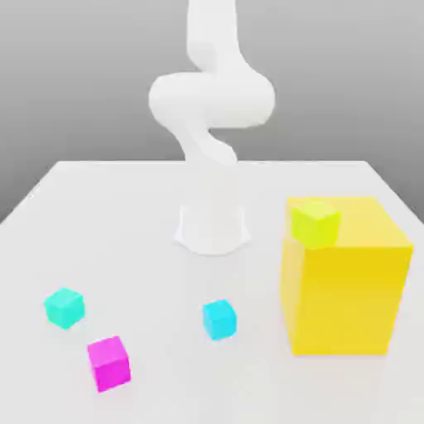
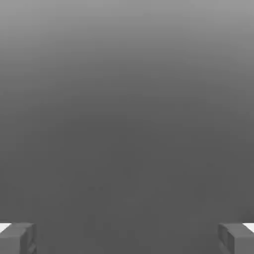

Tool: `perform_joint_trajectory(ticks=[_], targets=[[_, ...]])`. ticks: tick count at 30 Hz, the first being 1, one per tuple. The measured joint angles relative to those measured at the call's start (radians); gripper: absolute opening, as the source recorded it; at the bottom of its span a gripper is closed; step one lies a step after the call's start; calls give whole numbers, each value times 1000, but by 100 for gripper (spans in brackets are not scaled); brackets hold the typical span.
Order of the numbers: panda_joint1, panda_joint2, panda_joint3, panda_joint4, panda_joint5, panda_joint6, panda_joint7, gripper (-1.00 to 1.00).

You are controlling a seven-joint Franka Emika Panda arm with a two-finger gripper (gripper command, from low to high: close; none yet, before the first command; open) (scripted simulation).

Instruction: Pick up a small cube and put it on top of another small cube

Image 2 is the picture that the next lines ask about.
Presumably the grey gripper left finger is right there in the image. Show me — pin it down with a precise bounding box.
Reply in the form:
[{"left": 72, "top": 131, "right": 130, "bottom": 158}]
[{"left": 0, "top": 222, "right": 38, "bottom": 254}]

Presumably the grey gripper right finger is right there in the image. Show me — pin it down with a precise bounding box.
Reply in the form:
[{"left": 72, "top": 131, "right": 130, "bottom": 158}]
[{"left": 217, "top": 222, "right": 254, "bottom": 254}]

